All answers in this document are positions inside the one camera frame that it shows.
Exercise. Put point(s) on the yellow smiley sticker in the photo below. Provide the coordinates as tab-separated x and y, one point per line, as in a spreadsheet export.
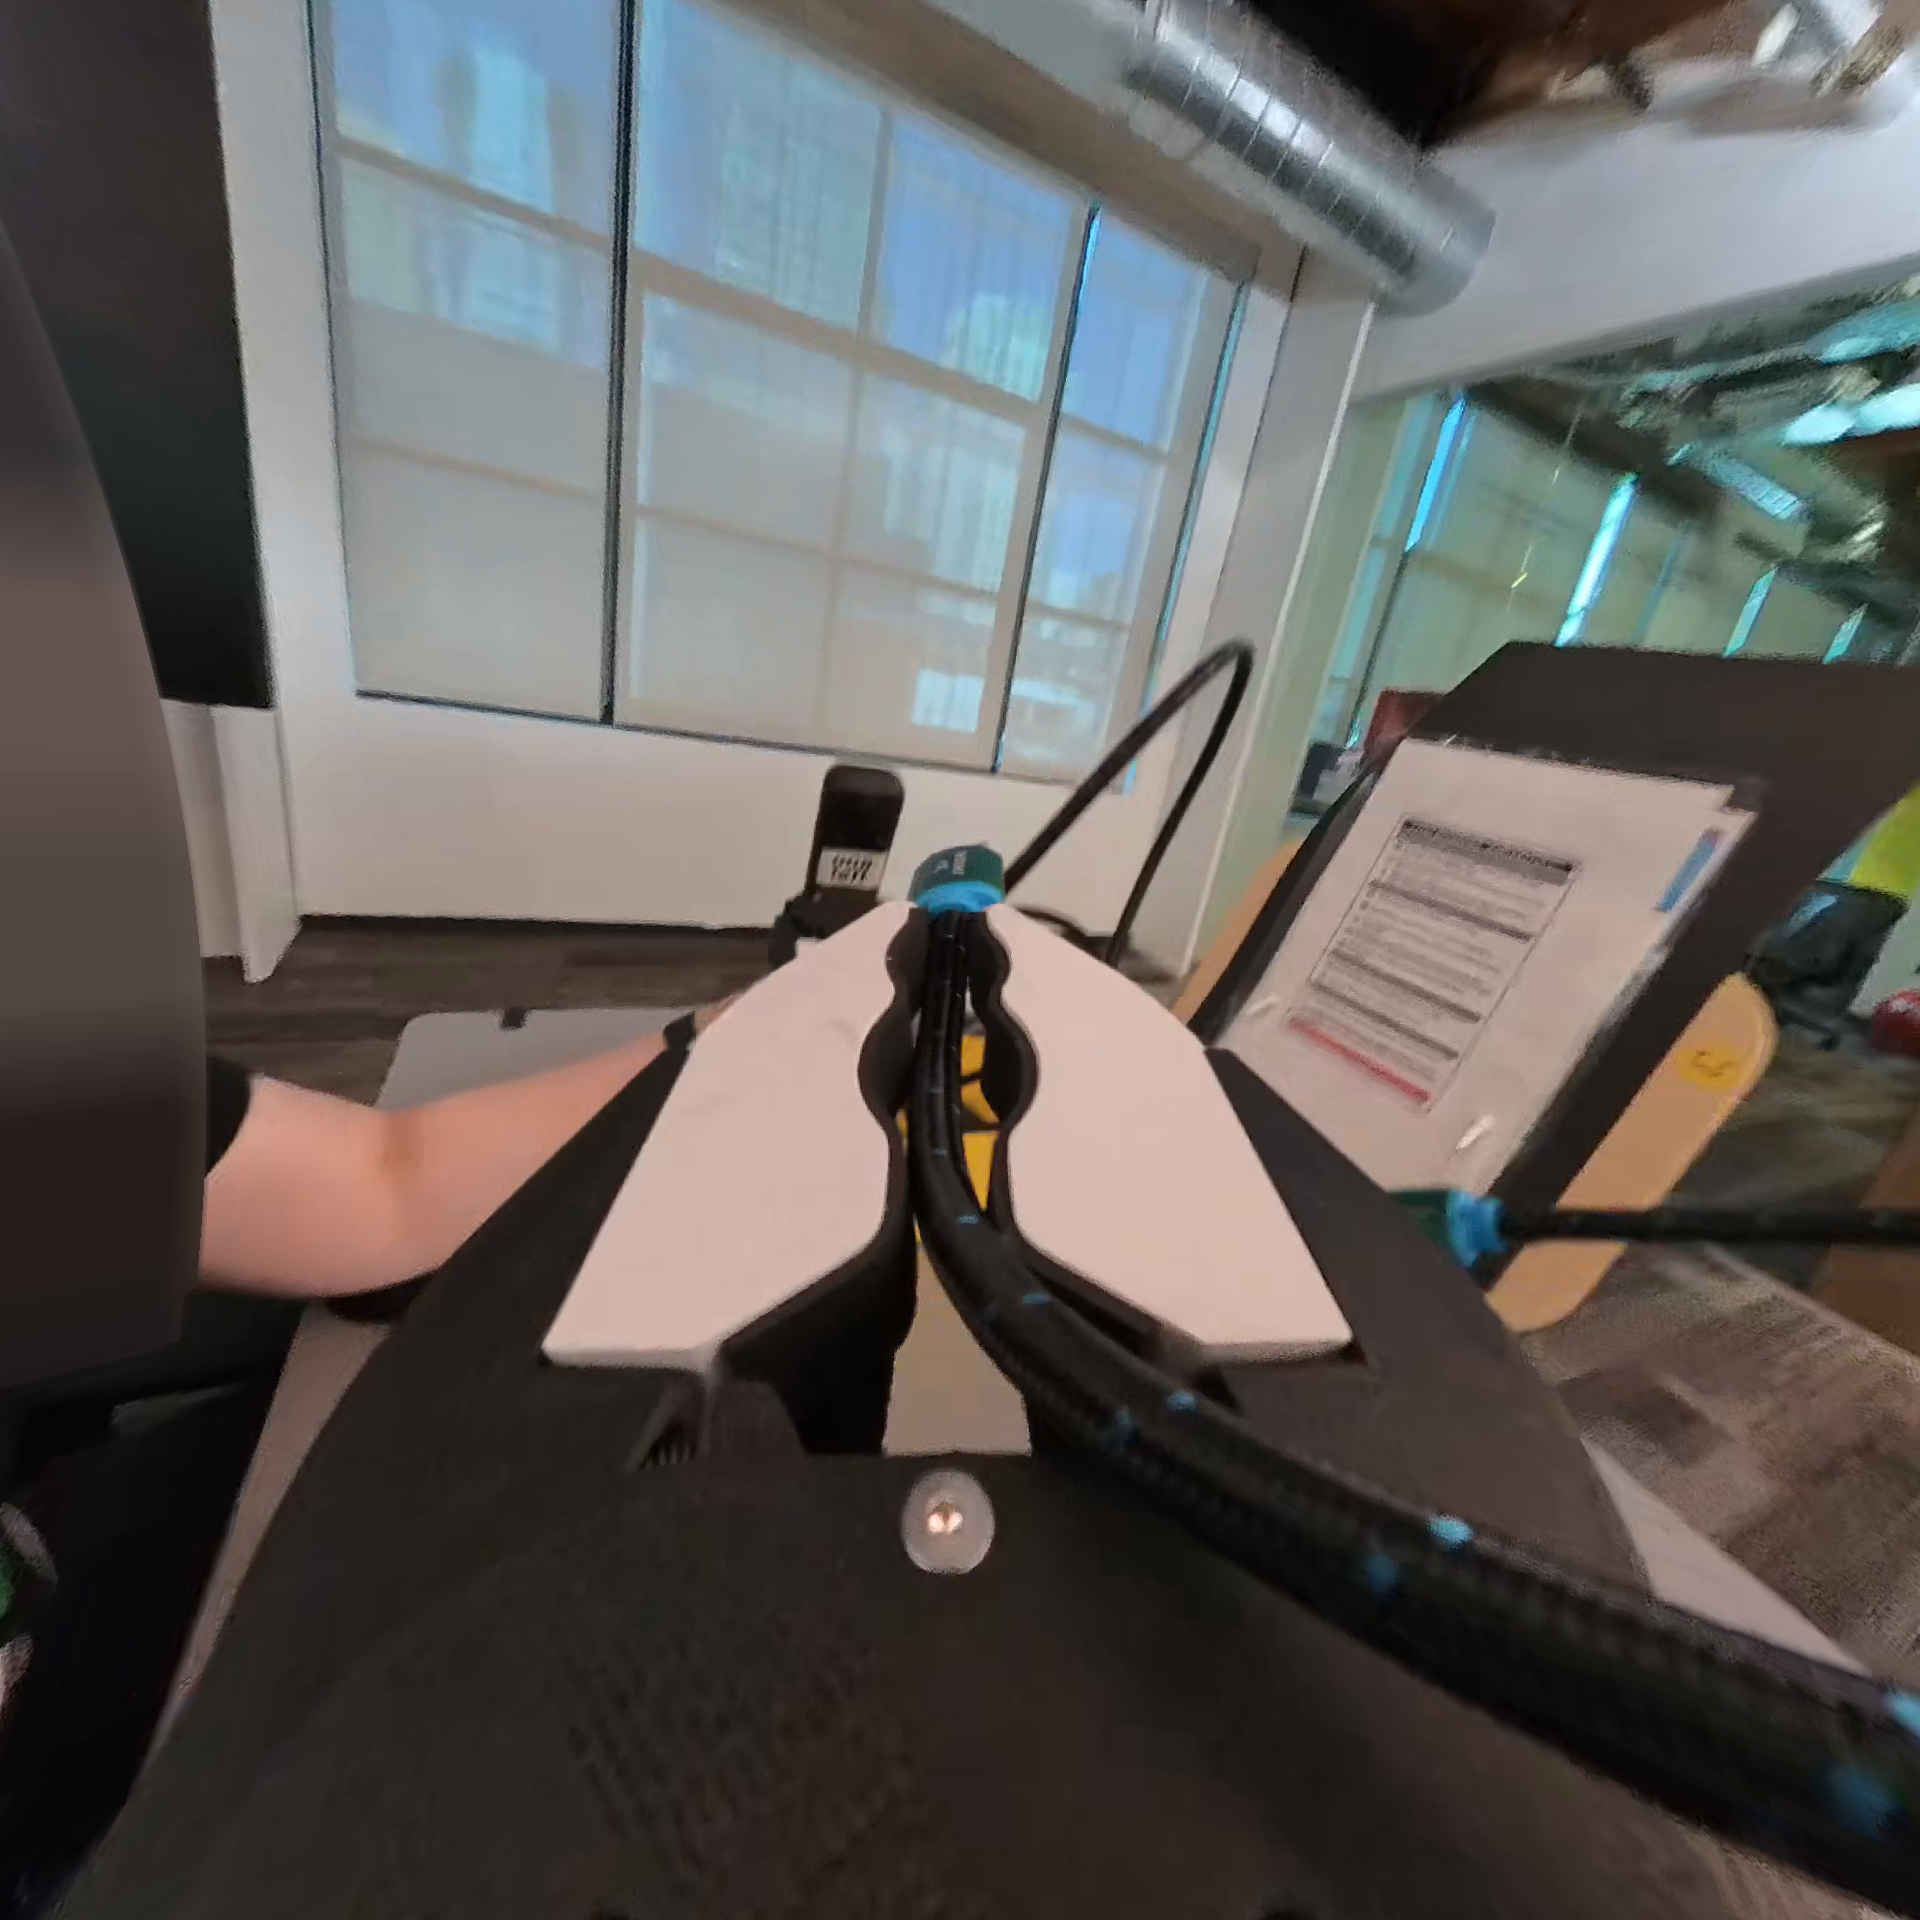
1706	1062

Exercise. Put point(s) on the silver corrugated duct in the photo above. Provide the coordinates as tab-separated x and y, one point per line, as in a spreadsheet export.
1308	167

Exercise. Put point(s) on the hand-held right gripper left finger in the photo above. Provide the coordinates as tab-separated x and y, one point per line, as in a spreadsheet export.
702	1200

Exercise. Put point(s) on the white framed window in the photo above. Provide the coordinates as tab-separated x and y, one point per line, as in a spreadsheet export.
749	452

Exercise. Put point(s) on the person's left forearm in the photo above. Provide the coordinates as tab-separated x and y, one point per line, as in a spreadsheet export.
420	1170

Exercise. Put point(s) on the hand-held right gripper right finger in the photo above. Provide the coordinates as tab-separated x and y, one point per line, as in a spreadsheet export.
1169	1170

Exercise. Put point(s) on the black office chair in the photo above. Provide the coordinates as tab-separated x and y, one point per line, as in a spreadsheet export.
1822	961

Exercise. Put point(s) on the yellow plastic bin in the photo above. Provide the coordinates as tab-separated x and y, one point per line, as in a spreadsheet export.
982	1106

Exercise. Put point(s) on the dark wall board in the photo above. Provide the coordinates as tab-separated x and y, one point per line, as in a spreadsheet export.
136	374

